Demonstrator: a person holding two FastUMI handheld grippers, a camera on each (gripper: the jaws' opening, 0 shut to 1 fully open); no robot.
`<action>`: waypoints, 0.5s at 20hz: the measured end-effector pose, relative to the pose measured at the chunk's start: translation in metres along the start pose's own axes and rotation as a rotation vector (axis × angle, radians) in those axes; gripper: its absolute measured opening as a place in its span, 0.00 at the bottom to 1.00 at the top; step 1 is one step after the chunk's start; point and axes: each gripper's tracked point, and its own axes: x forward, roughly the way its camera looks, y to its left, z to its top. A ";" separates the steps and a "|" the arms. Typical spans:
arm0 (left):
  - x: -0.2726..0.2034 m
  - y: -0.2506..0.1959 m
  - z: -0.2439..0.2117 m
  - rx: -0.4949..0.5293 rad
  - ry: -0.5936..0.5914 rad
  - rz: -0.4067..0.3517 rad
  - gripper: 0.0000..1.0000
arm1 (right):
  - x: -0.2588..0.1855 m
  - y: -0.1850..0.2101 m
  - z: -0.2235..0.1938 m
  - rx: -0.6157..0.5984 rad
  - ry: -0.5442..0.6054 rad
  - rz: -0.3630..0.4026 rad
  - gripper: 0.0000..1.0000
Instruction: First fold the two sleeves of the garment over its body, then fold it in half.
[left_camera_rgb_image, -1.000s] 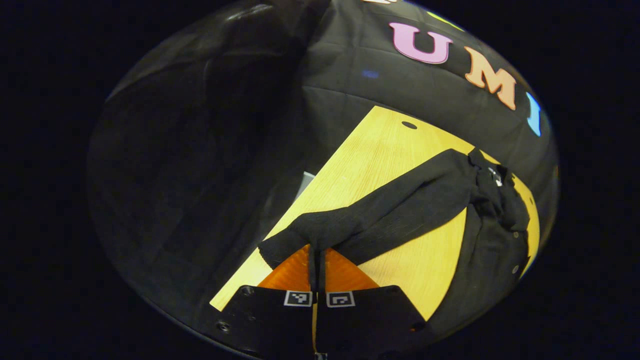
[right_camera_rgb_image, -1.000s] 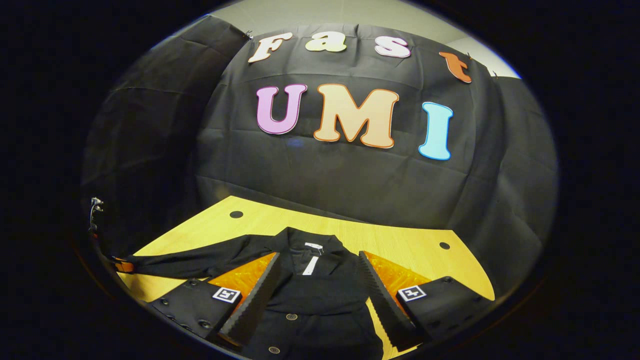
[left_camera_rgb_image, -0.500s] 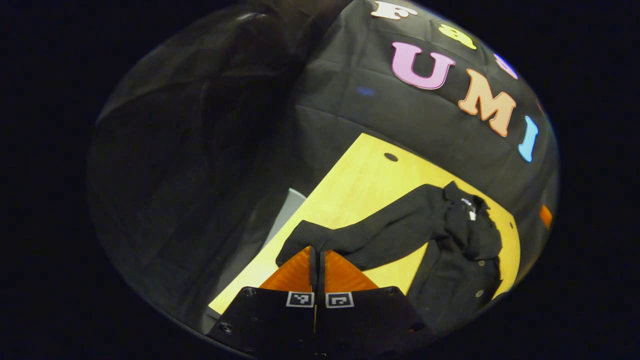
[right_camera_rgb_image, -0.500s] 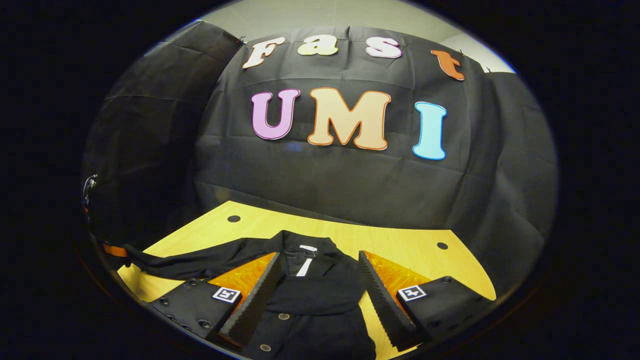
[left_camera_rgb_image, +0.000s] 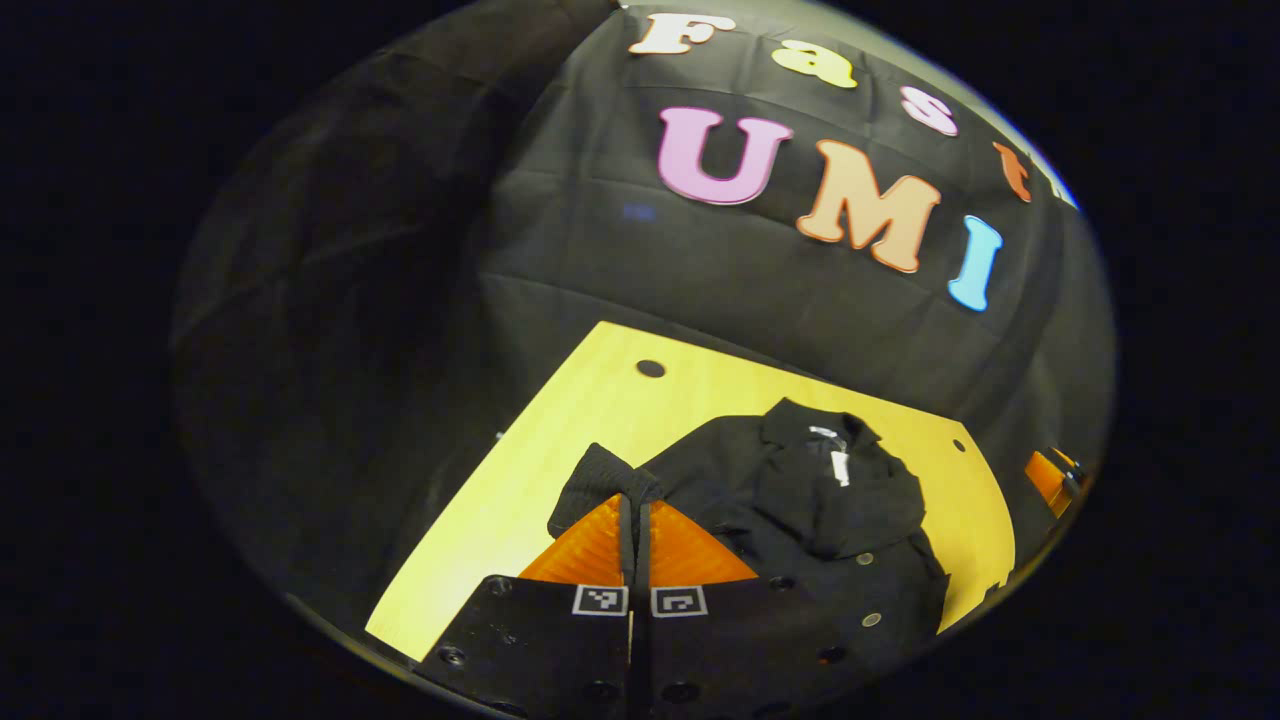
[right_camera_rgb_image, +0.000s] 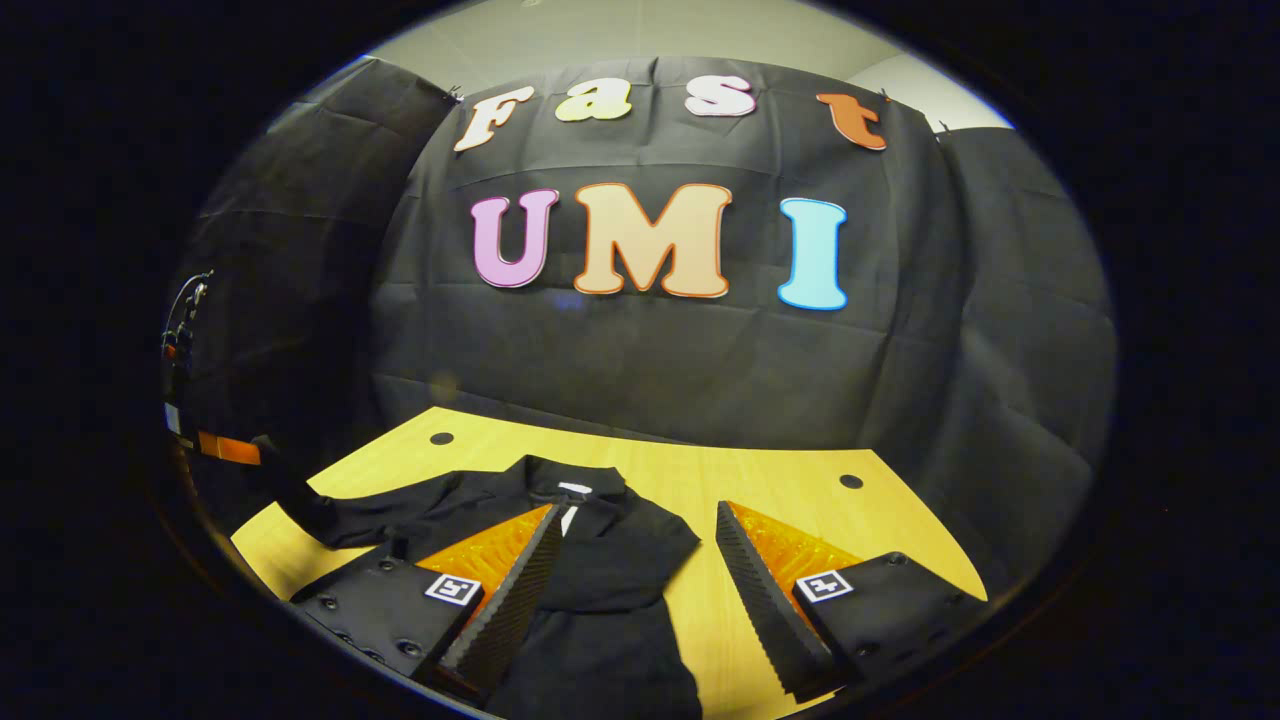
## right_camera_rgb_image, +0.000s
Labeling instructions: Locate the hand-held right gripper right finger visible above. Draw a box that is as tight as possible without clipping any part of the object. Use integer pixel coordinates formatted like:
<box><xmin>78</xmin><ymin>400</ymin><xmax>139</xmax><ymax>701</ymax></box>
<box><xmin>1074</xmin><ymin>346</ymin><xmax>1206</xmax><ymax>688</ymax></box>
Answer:
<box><xmin>715</xmin><ymin>500</ymin><xmax>991</xmax><ymax>701</ymax></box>

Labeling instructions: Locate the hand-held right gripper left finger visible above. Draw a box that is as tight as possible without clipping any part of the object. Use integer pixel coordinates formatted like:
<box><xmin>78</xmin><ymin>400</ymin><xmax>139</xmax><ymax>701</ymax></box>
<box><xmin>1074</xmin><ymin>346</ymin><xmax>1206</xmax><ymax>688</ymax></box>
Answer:
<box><xmin>290</xmin><ymin>503</ymin><xmax>566</xmax><ymax>696</ymax></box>

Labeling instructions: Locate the black buttoned jacket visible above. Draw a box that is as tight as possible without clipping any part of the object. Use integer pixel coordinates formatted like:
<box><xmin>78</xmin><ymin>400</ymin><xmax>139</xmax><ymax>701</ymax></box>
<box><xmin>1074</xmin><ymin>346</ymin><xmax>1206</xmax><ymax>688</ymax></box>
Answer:
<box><xmin>252</xmin><ymin>435</ymin><xmax>706</xmax><ymax>720</ymax></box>

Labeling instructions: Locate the black backdrop cloth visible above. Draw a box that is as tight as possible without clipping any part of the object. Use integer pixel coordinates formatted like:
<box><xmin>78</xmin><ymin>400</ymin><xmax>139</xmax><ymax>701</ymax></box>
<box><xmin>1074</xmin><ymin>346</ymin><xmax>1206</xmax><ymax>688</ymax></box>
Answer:
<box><xmin>175</xmin><ymin>55</ymin><xmax>1119</xmax><ymax>601</ymax></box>

